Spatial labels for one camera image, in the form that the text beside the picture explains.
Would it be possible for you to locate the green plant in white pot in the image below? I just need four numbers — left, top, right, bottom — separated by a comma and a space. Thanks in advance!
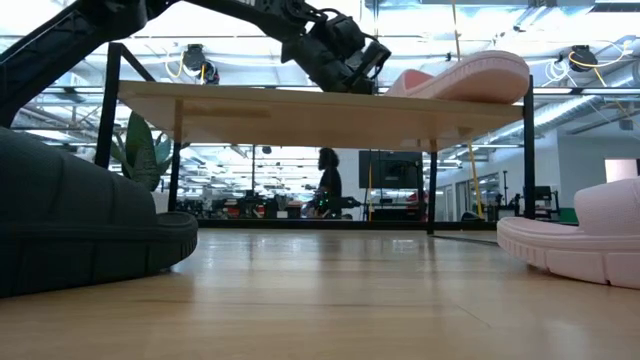
109, 112, 189, 215

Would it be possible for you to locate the yellow hanging cable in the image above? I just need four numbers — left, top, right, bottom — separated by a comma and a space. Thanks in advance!
451, 0, 485, 220

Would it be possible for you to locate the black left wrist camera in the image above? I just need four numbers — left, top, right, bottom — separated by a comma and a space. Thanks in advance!
356, 41, 393, 77

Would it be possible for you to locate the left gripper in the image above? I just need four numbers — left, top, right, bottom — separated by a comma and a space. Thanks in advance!
281, 35, 377, 96

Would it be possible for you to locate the pink slide sandal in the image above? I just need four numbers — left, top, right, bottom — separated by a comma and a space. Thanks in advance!
384, 49, 531, 105
496, 177, 640, 291

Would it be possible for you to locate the distant desk with monitor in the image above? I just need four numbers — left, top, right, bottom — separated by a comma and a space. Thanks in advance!
535, 185, 562, 221

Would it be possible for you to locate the black ceiling cable reel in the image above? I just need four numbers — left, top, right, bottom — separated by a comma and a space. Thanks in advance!
568, 44, 594, 74
181, 43, 222, 86

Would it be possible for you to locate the wooden shelf black metal frame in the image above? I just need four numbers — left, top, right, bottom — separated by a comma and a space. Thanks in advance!
94, 42, 538, 246

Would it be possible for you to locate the silver ventilation duct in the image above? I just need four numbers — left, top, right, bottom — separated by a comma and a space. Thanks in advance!
479, 92, 640, 149

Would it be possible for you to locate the black slide sandal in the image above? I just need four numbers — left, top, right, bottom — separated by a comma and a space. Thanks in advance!
0, 124, 200, 300

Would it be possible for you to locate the black screen on stand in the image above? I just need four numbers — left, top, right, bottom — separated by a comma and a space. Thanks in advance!
358, 149, 425, 222

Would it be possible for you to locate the person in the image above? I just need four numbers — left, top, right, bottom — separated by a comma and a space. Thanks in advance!
316, 147, 344, 220

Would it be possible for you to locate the black metal rig frame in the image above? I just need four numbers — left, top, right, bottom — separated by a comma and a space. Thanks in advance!
197, 218, 501, 232

